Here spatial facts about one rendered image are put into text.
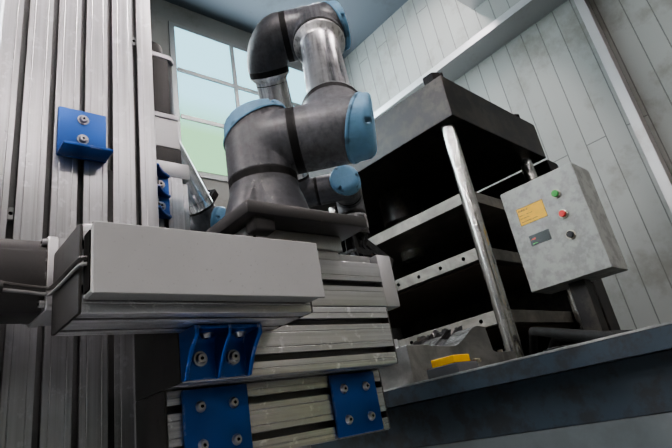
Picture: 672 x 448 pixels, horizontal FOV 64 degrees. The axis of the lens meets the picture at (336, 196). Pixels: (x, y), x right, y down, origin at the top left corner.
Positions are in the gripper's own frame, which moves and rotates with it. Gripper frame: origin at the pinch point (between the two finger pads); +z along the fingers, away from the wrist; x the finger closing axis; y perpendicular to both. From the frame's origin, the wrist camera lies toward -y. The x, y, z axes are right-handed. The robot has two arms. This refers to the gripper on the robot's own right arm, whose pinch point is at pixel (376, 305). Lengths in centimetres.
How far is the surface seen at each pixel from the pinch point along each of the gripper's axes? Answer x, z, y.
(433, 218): -29, -48, -82
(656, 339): 63, 23, 9
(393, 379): 2.4, 18.6, 2.0
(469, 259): -15, -25, -79
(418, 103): -13, -93, -69
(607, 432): 48, 35, 4
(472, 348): 8.4, 13.5, -25.8
